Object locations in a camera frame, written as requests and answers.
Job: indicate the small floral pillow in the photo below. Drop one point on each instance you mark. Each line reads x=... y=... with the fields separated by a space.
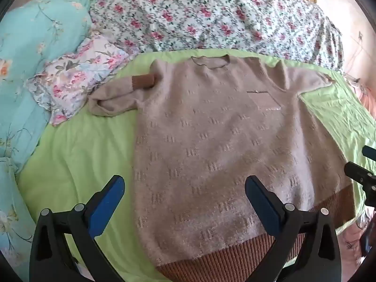
x=76 y=76

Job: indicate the pink cloth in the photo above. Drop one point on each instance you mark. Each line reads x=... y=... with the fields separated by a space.
x=352 y=241

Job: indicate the green bed sheet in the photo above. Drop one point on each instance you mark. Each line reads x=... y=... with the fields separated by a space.
x=79 y=158

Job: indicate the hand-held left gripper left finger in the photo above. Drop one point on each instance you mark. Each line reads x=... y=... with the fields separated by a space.
x=108 y=204

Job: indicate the teal floral blanket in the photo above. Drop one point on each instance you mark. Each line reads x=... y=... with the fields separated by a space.
x=26 y=64

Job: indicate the beige knit sweater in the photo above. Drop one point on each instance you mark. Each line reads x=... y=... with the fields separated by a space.
x=223 y=141

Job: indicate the white floral quilt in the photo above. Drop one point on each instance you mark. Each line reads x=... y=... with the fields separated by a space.
x=205 y=17

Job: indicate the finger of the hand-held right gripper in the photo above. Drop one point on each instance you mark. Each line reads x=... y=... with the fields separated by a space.
x=359 y=173
x=368 y=152

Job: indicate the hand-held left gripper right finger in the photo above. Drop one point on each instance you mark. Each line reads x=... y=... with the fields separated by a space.
x=264 y=208

